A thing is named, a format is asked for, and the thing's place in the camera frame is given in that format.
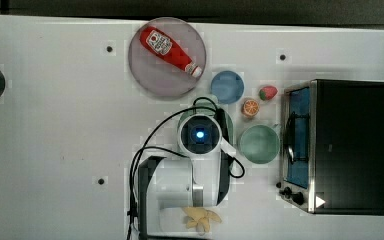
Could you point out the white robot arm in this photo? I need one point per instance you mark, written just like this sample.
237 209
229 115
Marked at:
198 177

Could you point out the blue bowl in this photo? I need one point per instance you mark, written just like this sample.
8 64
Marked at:
227 87

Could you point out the toy orange slice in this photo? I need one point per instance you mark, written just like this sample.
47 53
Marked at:
250 108

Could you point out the grey round plate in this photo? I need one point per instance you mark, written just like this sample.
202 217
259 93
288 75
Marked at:
158 77

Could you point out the toy strawberry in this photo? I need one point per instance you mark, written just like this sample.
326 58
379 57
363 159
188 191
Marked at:
267 92

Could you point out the red ketchup bottle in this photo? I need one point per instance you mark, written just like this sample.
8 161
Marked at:
164 47

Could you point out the peeled toy banana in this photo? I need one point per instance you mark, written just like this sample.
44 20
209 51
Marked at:
200 218

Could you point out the black toaster oven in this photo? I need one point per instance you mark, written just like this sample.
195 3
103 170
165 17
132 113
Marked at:
332 147

